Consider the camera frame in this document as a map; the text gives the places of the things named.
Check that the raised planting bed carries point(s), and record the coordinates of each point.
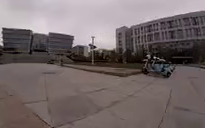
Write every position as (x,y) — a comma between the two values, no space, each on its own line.
(103,69)

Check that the pale signpost pole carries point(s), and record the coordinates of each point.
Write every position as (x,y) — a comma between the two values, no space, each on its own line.
(92,50)

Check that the low pale building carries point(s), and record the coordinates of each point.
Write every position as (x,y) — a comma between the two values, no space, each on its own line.
(80,50)

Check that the grey stone slab plaza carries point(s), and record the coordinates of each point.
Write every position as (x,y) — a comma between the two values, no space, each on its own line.
(106,96)

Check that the row of pale blue scooters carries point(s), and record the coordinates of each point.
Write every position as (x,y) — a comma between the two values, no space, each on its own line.
(158,66)

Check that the pale curved multi-storey building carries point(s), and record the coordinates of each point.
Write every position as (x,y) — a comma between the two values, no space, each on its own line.
(176,31)

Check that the grassy embankment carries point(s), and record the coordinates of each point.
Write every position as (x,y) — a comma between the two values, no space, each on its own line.
(20,58)

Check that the dark grey block building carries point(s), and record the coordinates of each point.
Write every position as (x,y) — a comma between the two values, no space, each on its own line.
(20,40)

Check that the row of dark trees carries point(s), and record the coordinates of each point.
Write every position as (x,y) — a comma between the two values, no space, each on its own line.
(196,51)

